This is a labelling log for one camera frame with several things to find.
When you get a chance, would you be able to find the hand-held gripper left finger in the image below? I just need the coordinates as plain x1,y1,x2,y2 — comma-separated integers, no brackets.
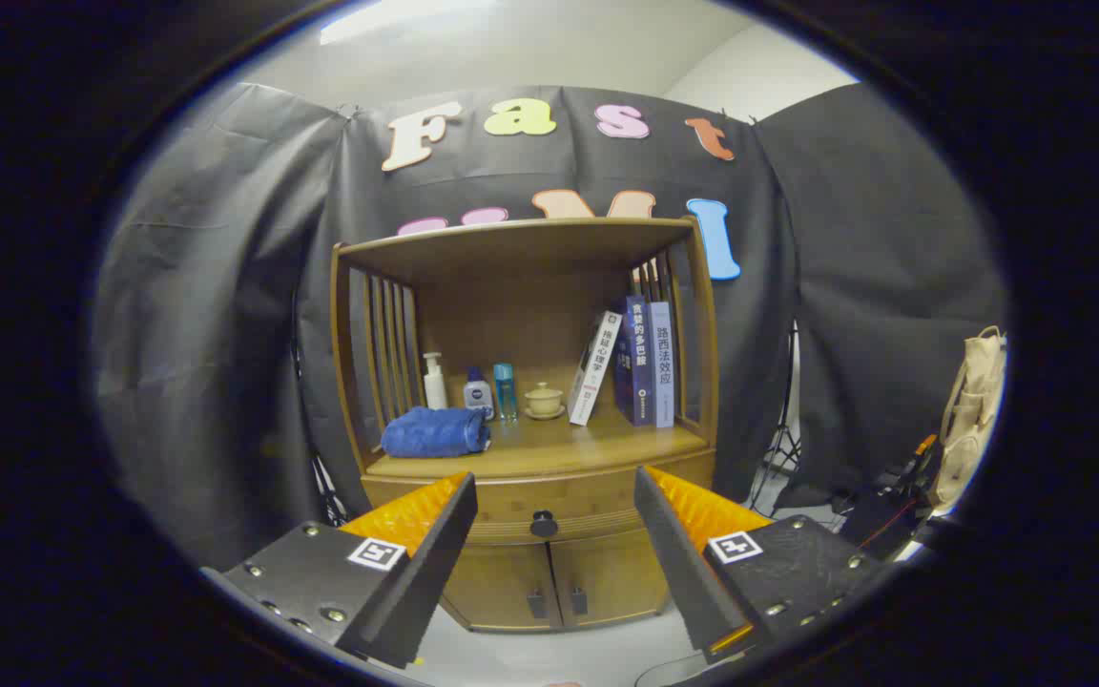
201,470,479,671

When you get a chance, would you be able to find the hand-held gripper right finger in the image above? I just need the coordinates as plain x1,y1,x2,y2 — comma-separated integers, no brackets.
633,465,894,666

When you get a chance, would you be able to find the wooden drawer with black knob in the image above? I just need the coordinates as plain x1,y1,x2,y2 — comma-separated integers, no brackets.
362,448,717,550

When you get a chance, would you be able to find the wooden cabinet door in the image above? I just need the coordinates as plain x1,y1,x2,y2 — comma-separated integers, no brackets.
549,530,670,628
440,542,562,631

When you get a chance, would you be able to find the wooden countertop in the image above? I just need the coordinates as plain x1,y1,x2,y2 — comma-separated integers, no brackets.
363,406,711,480

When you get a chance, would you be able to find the wooden cabinet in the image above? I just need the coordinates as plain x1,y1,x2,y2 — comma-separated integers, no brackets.
328,217,722,635

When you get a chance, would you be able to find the folded blue towel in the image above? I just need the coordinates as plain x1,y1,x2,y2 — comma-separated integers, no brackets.
380,406,492,459

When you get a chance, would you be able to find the black tripod stand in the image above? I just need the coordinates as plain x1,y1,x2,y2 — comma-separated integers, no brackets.
750,324,803,511

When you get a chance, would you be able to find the white bottle blue cap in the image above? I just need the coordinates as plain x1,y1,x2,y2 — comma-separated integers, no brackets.
463,367,496,421

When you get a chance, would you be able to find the white pump bottle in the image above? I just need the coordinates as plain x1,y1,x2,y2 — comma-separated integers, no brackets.
422,352,449,411

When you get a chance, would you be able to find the clear blue bottle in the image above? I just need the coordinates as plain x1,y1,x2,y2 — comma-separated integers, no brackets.
493,363,518,424

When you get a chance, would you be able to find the beige lidded teacup with saucer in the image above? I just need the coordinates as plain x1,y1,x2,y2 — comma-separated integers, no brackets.
523,382,567,421

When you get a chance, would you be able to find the light blue book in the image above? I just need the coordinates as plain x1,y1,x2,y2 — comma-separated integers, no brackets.
648,302,676,429

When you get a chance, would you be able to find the dark blue book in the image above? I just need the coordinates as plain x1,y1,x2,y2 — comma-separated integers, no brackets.
612,295,655,427

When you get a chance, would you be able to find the black equipment case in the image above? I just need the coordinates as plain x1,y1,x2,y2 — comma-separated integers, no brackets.
836,458,942,562

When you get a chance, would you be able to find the white book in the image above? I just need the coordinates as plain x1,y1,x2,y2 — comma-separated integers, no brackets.
567,310,624,427

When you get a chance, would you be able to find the black backdrop cloth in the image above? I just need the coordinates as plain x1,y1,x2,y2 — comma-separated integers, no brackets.
92,81,1008,573

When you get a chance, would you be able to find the beige tote bag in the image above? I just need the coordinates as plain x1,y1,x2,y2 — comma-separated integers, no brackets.
926,326,1008,511

